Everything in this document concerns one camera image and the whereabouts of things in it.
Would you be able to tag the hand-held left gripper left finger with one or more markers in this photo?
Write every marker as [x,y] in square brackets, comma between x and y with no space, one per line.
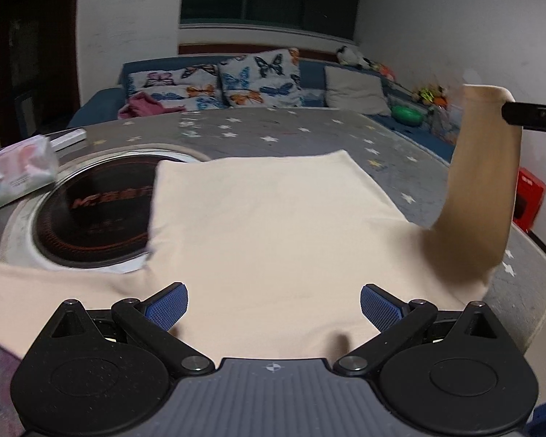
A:
[166,305]

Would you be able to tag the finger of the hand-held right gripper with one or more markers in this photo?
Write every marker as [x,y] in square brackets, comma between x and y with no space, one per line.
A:
[528,113]

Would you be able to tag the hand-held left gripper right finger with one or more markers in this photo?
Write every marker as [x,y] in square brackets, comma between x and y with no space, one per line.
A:
[382,305]

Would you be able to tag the small orange plush toy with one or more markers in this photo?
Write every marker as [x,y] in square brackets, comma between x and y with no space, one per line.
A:
[384,70]

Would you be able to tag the black and white plush toy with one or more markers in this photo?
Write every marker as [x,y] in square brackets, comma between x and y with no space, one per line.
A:
[350,56]

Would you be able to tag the green bowl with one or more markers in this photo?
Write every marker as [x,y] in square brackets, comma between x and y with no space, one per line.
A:
[407,115]

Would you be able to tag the cream sweatshirt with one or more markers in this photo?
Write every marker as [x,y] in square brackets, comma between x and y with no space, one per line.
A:
[277,218]

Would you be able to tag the round black induction cooktop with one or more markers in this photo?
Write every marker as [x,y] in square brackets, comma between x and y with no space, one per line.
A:
[95,214]

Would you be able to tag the yellow and orange plush toys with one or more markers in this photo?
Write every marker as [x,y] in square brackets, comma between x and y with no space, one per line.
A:
[430,95]

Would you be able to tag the pink cloth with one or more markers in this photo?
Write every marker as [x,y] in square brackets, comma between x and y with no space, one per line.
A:
[141,107]

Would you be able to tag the red plastic stool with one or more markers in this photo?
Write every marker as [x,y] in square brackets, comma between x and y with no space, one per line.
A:
[530,186]

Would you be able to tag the dark wooden doorway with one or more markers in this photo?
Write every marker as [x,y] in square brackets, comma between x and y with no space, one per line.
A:
[27,54]

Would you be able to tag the plain beige cushion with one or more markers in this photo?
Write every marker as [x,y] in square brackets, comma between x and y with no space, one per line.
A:
[355,91]

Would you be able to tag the wide butterfly print pillow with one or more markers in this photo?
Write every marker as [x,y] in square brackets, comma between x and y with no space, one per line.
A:
[173,86]

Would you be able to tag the square butterfly print pillow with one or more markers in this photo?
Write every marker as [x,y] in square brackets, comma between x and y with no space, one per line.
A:
[255,77]

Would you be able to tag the blue sectional sofa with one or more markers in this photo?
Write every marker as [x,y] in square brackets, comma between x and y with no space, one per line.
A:
[310,75]

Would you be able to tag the soft tissue pack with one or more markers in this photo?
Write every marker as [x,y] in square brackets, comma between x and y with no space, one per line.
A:
[22,168]

